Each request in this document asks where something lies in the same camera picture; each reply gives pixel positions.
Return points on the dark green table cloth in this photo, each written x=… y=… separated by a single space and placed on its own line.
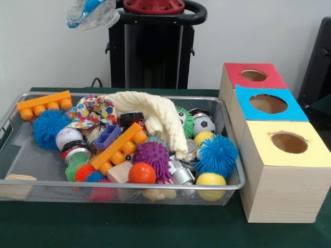
x=155 y=227

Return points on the flat wooden block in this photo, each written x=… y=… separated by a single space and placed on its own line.
x=18 y=188

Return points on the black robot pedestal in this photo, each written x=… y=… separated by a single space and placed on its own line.
x=155 y=51

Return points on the small blue spiky ball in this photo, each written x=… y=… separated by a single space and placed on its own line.
x=50 y=129

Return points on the orange ball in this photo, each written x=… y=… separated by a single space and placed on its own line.
x=143 y=173

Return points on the white baseball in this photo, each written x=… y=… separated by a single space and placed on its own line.
x=69 y=138

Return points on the dark metal can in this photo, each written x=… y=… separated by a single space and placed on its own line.
x=77 y=155

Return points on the orange toy building block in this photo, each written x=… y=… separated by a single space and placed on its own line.
x=44 y=103
x=119 y=150

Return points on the clear plastic packet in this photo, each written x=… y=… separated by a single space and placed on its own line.
x=95 y=13

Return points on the large blue spiky ball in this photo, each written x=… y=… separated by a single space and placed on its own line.
x=217 y=155

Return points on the shallow clear mesh bin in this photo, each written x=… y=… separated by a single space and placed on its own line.
x=170 y=195

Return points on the wooden box with three holes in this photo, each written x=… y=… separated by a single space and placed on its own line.
x=279 y=191

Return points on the black chair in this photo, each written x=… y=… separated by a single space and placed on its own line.
x=318 y=67

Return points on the colourful patterned cloth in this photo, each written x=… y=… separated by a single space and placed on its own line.
x=95 y=109

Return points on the purple spiky ball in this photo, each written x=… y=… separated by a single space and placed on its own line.
x=153 y=159

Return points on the small soccer ball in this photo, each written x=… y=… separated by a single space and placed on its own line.
x=204 y=124

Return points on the cream knitted cloth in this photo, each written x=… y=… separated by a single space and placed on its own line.
x=160 y=113

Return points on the purple toy building block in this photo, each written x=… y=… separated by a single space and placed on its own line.
x=107 y=137

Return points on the yellow ball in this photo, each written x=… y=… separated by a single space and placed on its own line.
x=212 y=181

